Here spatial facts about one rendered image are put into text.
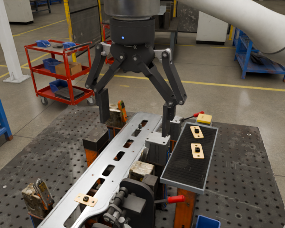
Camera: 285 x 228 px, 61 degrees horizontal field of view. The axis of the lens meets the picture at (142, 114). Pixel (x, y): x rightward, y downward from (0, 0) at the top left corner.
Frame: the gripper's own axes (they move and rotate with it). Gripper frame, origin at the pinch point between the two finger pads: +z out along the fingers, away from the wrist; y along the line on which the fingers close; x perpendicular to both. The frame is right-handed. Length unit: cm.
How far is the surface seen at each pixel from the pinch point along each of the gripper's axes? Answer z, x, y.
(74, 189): 46, -14, 32
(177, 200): 31.7, -11.2, -8.7
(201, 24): 92, -674, 92
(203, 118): 30, -59, -8
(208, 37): 125, -677, 69
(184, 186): 30.1, -15.7, -9.5
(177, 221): 66, -30, -6
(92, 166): 46, -28, 32
